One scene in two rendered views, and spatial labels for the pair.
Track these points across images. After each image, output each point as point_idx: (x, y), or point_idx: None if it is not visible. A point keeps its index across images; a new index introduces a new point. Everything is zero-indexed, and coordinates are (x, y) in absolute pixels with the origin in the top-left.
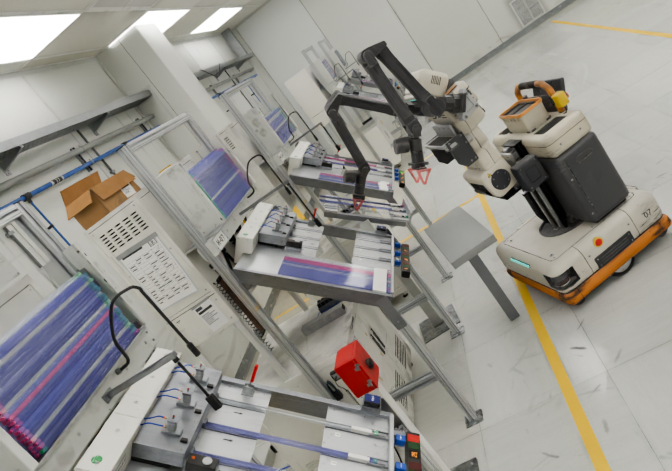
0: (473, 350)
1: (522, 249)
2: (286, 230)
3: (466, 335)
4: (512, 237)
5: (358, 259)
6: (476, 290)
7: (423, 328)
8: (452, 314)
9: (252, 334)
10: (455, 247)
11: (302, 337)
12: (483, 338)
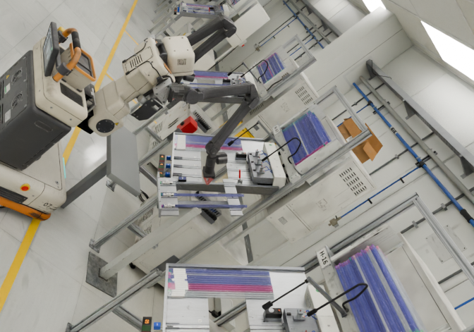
0: (93, 218)
1: (58, 165)
2: (250, 157)
3: (91, 235)
4: (53, 184)
5: (196, 156)
6: (63, 266)
7: (114, 285)
8: (91, 266)
9: None
10: (130, 141)
11: (219, 216)
12: (84, 217)
